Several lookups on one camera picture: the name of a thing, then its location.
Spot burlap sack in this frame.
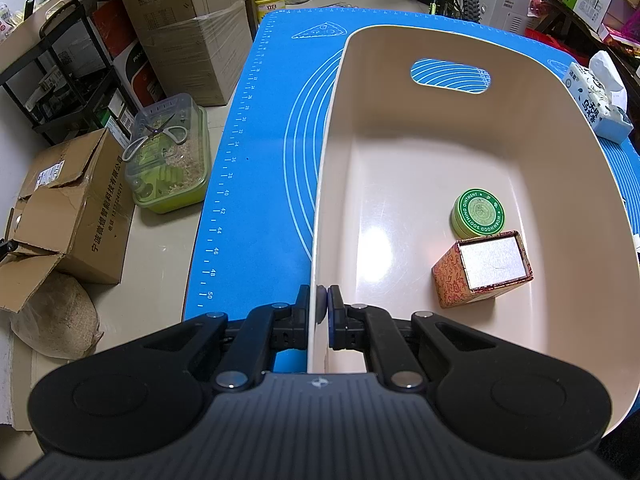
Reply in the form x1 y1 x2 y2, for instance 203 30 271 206
10 272 103 361

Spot tissue box with tissue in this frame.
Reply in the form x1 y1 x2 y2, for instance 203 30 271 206
563 50 634 144

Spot beige plastic storage bin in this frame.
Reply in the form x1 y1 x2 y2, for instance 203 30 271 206
311 26 639 425

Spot large stacked cardboard box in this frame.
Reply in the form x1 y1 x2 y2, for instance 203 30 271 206
122 0 252 106

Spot orange patterned square box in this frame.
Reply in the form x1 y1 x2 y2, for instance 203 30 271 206
432 231 534 309

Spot green clear-lid plastic container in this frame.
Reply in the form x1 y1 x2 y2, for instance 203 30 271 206
125 93 212 214

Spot open brown cardboard box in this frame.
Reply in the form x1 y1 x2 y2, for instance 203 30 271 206
1 128 134 313

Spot black metal cart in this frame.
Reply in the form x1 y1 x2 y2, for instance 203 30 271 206
1 0 136 145

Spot green round tin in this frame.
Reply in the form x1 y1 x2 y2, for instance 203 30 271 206
450 188 506 240

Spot grey handled scissors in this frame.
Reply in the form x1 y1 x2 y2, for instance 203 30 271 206
122 116 189 162

